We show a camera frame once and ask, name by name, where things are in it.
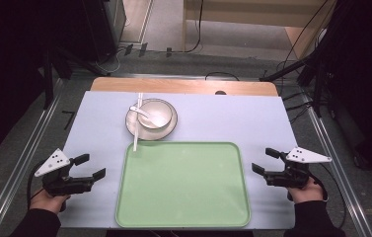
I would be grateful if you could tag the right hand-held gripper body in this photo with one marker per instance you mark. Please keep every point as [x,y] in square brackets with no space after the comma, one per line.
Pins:
[290,179]

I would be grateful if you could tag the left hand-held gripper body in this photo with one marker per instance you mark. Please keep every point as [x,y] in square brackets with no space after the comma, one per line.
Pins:
[62,184]

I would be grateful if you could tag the person's right hand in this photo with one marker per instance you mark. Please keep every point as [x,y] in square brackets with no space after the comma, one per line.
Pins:
[307,195]

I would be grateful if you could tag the person's left hand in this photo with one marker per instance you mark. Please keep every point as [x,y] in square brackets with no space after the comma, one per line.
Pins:
[47,201]

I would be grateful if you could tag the white chopstick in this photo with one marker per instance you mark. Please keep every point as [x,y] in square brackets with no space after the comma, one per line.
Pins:
[137,136]

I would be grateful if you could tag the pale lavender table mat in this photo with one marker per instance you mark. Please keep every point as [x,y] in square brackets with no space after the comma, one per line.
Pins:
[226,118]

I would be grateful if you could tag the white round plate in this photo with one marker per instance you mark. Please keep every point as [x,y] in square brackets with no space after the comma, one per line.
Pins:
[150,134]

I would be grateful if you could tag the green plastic tray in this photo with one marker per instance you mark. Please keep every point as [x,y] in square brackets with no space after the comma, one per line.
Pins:
[183,187]

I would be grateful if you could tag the white ceramic spoon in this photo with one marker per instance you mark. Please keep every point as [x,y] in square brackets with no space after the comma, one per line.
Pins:
[155,121]

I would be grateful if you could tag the black metal stand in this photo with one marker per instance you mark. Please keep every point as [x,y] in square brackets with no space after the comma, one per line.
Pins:
[315,65]
[50,75]

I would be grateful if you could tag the white round bowl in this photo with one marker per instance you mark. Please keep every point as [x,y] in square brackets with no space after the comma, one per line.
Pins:
[162,110]

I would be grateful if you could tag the dark cabinet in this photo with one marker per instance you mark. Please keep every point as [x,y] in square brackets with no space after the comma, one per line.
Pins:
[104,26]

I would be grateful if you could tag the light wooden shelf unit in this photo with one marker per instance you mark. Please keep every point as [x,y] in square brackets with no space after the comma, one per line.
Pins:
[256,13]

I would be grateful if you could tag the aluminium floor rail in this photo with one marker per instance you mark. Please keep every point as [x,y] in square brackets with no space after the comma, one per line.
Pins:
[338,158]
[19,171]

